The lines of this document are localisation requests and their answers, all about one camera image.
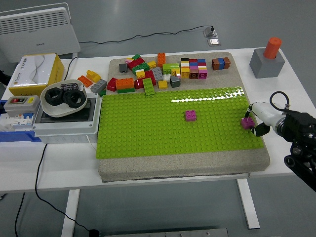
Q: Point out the long orange toy brick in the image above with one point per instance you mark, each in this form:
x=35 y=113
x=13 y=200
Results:
x=124 y=83

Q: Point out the orange cylinder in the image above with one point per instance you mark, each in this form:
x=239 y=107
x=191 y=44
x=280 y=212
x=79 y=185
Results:
x=272 y=48

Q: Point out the black toy brick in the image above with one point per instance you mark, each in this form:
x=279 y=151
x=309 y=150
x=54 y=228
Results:
x=184 y=59

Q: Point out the square yellow toy brick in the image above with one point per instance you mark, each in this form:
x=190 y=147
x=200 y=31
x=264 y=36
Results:
x=162 y=84

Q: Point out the blue cube toy brick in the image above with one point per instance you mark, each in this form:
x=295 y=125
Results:
x=193 y=64
x=221 y=63
x=201 y=60

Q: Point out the white cube toy brick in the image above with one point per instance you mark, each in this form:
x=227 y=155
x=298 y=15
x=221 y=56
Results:
x=202 y=66

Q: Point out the flat green toy brick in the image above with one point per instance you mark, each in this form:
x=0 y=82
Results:
x=126 y=90

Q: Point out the white table leg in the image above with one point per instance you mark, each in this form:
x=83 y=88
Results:
x=70 y=212
x=248 y=205

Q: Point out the blue plastic bin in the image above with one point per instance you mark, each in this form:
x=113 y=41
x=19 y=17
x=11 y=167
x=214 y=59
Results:
x=14 y=136

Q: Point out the silver floor socket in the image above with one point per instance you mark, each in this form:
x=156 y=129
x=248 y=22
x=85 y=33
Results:
x=209 y=32

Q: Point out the white panel heater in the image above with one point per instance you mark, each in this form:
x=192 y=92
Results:
x=37 y=32

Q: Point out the pink yellow toy brick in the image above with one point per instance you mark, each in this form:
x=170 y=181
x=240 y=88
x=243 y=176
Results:
x=129 y=60

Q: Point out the dark grey sloped brick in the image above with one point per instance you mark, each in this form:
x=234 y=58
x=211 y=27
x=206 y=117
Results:
x=174 y=81

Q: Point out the dark green toy brick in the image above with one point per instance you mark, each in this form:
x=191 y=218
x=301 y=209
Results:
x=141 y=68

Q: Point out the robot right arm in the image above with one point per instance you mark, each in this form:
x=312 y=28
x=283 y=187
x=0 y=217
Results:
x=301 y=123

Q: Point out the small green toy brick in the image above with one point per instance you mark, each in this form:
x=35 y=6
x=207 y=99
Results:
x=136 y=57
x=102 y=93

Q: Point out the yellow stepped toy brick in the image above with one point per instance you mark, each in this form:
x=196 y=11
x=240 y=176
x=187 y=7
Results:
x=93 y=75

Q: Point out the white bowl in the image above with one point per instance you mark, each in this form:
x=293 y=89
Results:
x=56 y=111

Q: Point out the grey block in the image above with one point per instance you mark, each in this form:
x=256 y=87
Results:
x=265 y=66

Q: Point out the grey push-button switch box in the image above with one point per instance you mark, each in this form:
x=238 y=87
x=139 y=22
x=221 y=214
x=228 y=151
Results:
x=22 y=106

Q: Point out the grey-brown foam mat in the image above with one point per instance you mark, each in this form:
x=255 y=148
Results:
x=172 y=168

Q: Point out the green toy baseplate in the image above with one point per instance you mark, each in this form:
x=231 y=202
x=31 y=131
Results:
x=148 y=128

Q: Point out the small yellow toy brick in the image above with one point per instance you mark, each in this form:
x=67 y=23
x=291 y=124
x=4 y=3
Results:
x=175 y=72

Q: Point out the white plastic part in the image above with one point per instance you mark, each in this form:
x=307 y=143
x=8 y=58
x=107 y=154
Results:
x=3 y=124

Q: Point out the yellow white toy brick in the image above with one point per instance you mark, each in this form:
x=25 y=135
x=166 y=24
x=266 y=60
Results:
x=140 y=73

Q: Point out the grey electrical enclosure box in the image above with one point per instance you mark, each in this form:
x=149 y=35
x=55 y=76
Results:
x=64 y=127

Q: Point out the large red toy brick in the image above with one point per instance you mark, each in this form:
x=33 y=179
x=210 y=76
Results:
x=135 y=63

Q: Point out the light grey toy brick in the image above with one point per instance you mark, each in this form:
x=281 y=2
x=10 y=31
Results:
x=157 y=73
x=98 y=85

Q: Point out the small dark circuit board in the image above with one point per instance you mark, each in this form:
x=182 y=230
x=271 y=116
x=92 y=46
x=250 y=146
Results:
x=69 y=86

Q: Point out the long lime green brick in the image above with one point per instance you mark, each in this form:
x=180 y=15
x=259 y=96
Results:
x=149 y=86

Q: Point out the large black nut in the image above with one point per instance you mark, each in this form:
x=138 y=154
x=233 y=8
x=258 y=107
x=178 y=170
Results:
x=81 y=98
x=48 y=97

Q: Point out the red sloped toy brick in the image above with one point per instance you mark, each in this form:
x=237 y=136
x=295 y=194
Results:
x=111 y=84

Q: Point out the white blue circuit breaker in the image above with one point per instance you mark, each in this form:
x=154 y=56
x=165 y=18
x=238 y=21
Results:
x=21 y=121

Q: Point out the lime green toy brick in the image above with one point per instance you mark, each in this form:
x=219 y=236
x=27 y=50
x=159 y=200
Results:
x=170 y=67

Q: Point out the magenta toy brick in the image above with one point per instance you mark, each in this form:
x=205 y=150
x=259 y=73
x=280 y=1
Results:
x=202 y=74
x=190 y=116
x=247 y=124

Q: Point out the pink cube toy brick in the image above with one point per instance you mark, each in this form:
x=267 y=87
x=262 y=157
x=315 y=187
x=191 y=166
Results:
x=193 y=67

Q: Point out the red cube toy brick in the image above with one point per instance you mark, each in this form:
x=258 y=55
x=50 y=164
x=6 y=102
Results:
x=201 y=63
x=193 y=60

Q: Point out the yellow white cardboard box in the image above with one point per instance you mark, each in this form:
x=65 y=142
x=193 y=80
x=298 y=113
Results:
x=32 y=71

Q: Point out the dark grey toy brick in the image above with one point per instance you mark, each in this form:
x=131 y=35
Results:
x=123 y=67

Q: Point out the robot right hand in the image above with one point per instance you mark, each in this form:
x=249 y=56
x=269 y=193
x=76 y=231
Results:
x=265 y=111

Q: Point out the brown cube toy brick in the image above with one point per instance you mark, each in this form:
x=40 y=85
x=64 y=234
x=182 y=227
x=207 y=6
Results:
x=194 y=74
x=215 y=64

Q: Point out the silver floor plate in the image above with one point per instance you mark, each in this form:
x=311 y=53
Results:
x=213 y=42

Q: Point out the yellow cube toy brick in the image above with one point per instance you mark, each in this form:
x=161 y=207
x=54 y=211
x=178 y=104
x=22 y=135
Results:
x=185 y=72

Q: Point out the tall orange toy brick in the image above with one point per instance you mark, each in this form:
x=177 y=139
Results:
x=161 y=59

